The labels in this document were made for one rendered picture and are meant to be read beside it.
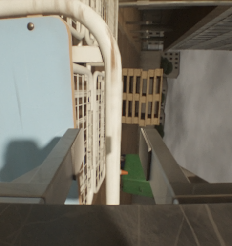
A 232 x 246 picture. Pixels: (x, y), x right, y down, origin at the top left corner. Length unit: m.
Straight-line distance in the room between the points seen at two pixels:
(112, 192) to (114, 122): 0.11
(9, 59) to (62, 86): 0.08
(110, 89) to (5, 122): 0.17
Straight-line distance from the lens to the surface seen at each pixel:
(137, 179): 5.89
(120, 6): 5.32
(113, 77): 0.23
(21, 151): 0.32
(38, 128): 0.28
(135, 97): 4.01
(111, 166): 0.27
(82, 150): 0.16
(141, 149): 0.15
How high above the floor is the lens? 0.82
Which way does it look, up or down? 9 degrees down
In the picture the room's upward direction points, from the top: 93 degrees clockwise
